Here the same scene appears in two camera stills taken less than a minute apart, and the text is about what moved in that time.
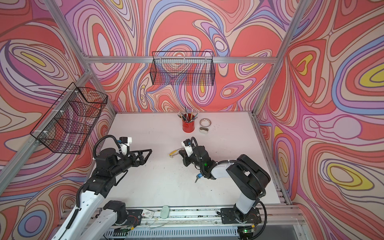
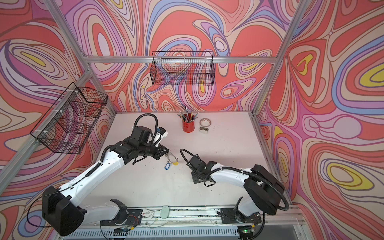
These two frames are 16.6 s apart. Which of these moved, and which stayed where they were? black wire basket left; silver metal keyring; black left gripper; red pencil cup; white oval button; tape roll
Moved: silver metal keyring; black left gripper
Stayed: black wire basket left; white oval button; tape roll; red pencil cup
